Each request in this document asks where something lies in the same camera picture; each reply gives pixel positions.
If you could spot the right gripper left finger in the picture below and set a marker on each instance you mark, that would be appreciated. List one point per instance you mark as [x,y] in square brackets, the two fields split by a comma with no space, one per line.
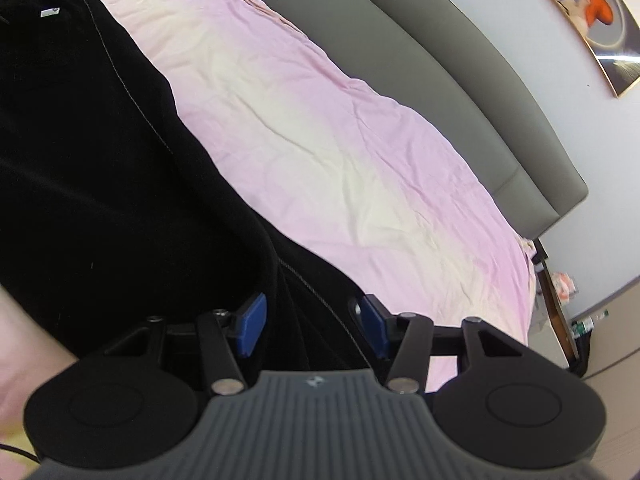
[209,347]

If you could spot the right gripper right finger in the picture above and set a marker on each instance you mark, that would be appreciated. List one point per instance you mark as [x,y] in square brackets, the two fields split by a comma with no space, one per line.
[404,344]

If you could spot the black pants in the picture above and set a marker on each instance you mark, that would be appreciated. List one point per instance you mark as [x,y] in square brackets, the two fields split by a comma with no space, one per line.
[112,212]

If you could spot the wooden bedside stand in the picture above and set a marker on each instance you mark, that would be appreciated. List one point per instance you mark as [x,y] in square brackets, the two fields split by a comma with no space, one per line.
[550,333]

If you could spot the green plastic bottle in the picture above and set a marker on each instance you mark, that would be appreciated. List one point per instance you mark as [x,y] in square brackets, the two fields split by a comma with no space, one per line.
[588,323]

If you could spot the pink floral bed sheet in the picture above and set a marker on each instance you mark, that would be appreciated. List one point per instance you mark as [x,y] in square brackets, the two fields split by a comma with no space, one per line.
[357,179]

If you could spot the grey upholstered headboard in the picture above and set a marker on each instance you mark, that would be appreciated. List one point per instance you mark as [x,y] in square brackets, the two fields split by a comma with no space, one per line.
[427,55]

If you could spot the framed wall picture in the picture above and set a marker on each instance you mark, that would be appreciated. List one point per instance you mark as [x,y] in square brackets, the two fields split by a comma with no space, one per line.
[611,33]

